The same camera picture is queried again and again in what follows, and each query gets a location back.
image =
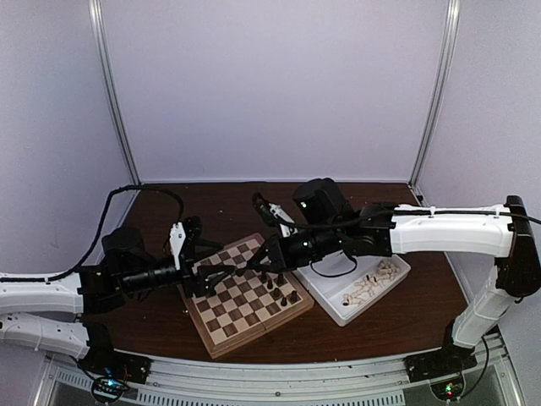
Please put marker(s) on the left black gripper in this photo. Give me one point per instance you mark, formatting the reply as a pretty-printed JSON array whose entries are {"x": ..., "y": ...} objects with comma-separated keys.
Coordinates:
[{"x": 190, "y": 282}]

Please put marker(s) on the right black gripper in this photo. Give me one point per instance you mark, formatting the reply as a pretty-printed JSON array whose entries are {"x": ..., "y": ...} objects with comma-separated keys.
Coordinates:
[{"x": 281, "y": 259}]

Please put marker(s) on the dark chess king piece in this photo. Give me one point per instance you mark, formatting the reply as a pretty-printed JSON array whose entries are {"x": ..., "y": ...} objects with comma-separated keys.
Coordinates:
[{"x": 280, "y": 279}]

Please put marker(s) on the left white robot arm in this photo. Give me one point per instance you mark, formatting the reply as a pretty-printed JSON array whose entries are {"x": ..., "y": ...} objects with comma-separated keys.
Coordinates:
[{"x": 82, "y": 290}]

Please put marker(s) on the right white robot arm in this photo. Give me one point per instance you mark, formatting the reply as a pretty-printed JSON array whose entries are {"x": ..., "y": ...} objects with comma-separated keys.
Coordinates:
[{"x": 503, "y": 231}]

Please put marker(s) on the white chess pieces pile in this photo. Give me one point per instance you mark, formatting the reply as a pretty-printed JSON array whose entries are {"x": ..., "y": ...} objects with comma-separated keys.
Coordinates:
[{"x": 385, "y": 275}]

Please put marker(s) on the wooden chessboard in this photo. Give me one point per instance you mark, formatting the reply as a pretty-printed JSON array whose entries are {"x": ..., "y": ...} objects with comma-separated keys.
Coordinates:
[{"x": 244, "y": 309}]

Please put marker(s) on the white divided plastic tray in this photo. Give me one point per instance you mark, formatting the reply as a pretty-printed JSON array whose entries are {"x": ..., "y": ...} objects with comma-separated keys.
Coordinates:
[{"x": 345, "y": 288}]

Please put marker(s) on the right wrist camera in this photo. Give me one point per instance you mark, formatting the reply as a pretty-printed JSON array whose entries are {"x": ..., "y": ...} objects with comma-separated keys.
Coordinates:
[{"x": 273, "y": 215}]

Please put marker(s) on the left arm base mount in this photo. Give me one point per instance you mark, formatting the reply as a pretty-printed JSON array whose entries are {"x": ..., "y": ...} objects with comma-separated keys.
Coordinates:
[{"x": 121, "y": 366}]

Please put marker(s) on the aluminium frame rail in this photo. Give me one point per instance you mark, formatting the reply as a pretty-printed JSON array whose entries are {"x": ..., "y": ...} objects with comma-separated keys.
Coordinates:
[{"x": 377, "y": 381}]

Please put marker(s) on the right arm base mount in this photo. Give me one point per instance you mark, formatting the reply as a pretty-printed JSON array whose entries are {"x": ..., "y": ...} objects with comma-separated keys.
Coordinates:
[{"x": 448, "y": 360}]

